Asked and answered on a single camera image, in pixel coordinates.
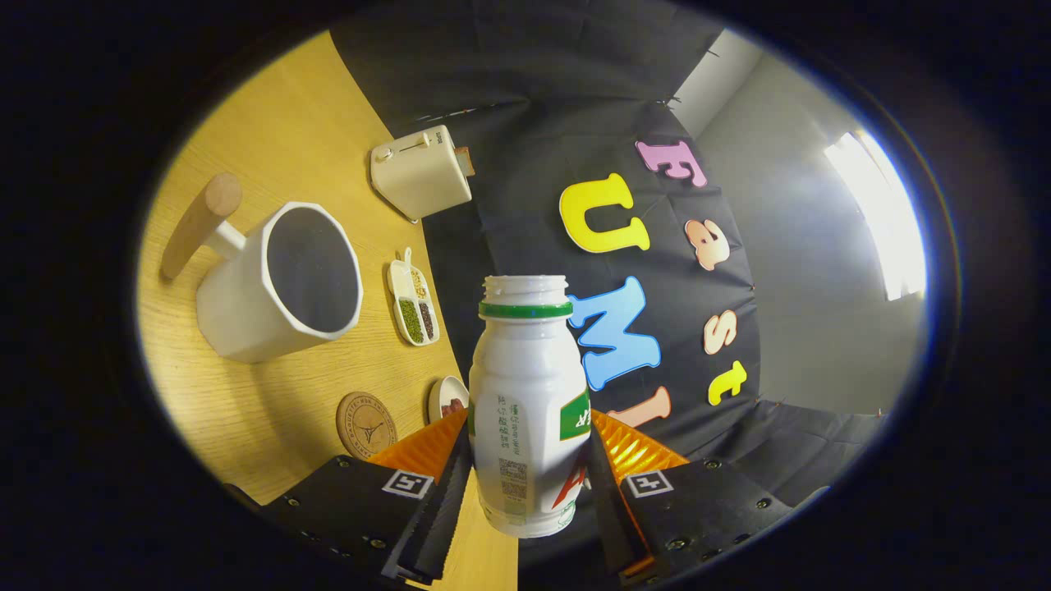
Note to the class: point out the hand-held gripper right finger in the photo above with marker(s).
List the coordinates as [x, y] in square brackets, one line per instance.
[609, 517]

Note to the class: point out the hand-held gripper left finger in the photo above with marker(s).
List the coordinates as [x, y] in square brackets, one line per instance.
[443, 509]

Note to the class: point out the round wooden coaster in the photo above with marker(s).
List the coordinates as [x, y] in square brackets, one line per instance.
[366, 425]

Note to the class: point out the red meat slice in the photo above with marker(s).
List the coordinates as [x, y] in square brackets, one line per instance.
[453, 407]

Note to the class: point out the white round plate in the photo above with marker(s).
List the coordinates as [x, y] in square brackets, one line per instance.
[442, 390]

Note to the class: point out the white divided dish with beans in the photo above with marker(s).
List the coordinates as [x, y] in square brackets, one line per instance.
[412, 308]

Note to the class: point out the cream toaster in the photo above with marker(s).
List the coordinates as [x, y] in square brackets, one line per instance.
[419, 176]

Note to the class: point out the toast slice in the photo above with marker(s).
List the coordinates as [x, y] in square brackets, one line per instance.
[465, 161]

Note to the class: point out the bright ceiling light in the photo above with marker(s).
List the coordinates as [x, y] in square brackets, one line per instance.
[883, 213]

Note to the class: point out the wooden table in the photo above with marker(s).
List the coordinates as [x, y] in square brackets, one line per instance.
[271, 131]

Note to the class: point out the black backdrop cloth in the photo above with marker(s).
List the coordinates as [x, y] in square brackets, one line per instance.
[525, 98]

